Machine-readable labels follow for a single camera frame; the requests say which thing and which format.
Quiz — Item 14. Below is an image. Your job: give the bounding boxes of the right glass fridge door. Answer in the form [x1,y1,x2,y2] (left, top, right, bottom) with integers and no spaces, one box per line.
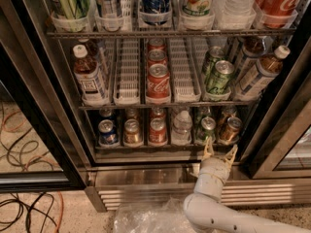
[241,38,311,179]

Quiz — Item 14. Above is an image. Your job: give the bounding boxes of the steel fridge base grille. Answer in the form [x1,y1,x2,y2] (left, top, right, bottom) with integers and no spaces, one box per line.
[86,163,311,213]

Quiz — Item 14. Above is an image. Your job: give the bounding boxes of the gold soda can behind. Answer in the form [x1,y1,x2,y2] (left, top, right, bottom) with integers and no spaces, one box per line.
[125,108,140,120]

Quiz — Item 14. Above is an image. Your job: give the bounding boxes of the gold soda can front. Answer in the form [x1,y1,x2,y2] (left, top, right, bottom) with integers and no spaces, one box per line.
[124,119,142,145]

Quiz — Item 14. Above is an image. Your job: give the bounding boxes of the blue soda can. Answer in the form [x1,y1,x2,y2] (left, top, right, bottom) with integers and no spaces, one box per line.
[98,119,119,145]
[99,109,116,121]

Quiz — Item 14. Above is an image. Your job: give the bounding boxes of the clear plastic bag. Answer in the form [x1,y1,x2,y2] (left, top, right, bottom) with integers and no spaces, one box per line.
[113,197,195,233]

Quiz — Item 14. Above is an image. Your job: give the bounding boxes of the clear water bottle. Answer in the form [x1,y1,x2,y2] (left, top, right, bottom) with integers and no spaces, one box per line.
[171,111,192,146]

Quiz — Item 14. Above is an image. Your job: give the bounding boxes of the red soda can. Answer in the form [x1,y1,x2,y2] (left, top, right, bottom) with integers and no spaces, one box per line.
[150,107,166,119]
[149,117,166,144]

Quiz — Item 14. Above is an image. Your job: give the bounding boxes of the red cola bottle top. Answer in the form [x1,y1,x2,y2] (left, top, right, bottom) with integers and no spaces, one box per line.
[256,0,299,29]

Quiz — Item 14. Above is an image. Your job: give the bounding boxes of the blue soda can behind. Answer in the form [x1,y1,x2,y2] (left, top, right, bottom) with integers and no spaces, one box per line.
[99,109,116,121]

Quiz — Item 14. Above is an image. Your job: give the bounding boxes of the black cables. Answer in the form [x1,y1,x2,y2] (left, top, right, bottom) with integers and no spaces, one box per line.
[0,100,59,233]

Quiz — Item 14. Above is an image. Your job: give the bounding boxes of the orange soda can front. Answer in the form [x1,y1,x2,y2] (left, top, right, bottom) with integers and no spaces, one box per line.
[219,116,242,142]

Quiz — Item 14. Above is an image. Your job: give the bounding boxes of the green can middle front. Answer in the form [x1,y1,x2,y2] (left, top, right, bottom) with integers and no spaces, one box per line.
[206,60,234,94]

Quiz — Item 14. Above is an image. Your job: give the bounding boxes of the red cola can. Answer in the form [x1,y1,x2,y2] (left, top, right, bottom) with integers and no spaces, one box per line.
[147,38,166,50]
[147,64,170,98]
[148,50,168,67]

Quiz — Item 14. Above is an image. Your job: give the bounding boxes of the blue soda can front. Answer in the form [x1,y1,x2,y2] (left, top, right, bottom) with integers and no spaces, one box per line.
[98,119,119,145]

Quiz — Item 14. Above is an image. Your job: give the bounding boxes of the green soda can bottom front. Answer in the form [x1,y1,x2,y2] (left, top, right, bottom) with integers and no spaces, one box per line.
[195,116,216,142]

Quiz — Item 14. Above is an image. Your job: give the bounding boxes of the tea bottle right behind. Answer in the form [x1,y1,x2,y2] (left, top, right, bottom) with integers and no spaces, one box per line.
[234,36,266,81]

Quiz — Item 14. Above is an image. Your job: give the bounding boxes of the green soda can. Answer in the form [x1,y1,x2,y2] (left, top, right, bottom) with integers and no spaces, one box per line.
[194,106,213,124]
[195,116,216,142]

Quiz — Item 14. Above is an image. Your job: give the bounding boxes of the empty white tray left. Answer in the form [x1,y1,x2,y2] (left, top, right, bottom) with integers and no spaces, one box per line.
[114,39,141,106]

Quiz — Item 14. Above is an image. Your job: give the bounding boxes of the tea bottle left behind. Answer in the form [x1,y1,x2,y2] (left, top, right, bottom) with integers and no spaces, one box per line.
[79,39,110,82]

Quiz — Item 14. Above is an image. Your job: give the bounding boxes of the empty white tray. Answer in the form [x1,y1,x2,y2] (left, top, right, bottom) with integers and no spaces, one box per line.
[114,39,141,106]
[169,38,201,103]

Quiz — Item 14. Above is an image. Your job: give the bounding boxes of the red cola can middle front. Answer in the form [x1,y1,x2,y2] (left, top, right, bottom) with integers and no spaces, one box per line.
[147,64,170,98]

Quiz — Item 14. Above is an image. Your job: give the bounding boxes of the tea bottle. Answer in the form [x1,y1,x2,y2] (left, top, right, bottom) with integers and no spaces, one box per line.
[79,39,110,82]
[235,45,291,97]
[234,36,266,81]
[73,45,106,101]

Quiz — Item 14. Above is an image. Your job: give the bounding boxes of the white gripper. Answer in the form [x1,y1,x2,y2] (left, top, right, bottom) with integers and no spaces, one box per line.
[199,137,238,183]

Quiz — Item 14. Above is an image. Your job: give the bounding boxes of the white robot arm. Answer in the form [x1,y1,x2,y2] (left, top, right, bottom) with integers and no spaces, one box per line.
[183,137,311,233]

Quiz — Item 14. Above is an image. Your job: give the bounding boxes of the empty white tray right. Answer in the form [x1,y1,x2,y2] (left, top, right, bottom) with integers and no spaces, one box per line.
[169,38,201,103]

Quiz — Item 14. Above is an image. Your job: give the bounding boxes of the gold soda can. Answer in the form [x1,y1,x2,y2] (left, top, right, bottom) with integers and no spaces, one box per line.
[125,108,140,120]
[124,119,142,145]

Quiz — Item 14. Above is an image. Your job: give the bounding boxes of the red soda can bottom behind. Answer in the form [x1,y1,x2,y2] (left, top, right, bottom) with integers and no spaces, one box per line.
[150,107,166,119]

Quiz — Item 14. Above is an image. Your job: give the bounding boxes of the tea bottle right front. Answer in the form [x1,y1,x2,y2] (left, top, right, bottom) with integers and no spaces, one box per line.
[235,45,291,97]

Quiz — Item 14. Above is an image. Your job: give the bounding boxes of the left glass fridge door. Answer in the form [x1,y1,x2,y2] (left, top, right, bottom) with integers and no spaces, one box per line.
[0,0,88,192]

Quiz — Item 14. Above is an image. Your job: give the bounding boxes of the red soda can bottom front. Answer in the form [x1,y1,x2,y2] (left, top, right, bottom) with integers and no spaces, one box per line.
[149,117,166,144]

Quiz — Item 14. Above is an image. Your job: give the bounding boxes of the orange soda can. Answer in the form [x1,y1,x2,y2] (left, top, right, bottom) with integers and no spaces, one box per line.
[219,116,242,142]
[218,105,237,125]

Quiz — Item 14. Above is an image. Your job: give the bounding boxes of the silver can top shelf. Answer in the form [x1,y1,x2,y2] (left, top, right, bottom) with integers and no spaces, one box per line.
[96,0,122,18]

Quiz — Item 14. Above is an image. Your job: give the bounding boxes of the green soda can bottom behind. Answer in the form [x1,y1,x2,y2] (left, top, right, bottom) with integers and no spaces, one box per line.
[194,106,213,124]

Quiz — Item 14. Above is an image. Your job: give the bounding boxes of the orange soda can behind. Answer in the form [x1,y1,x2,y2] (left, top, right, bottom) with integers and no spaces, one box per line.
[218,105,237,125]

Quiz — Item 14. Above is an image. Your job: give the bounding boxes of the green can middle behind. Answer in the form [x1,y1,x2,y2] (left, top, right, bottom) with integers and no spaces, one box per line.
[202,46,225,78]

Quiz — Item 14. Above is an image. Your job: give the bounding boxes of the tea bottle left front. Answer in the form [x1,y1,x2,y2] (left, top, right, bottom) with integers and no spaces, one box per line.
[73,45,106,101]

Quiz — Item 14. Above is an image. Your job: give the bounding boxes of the glass fridge door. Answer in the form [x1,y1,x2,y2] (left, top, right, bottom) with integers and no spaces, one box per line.
[0,0,88,192]
[241,38,311,179]

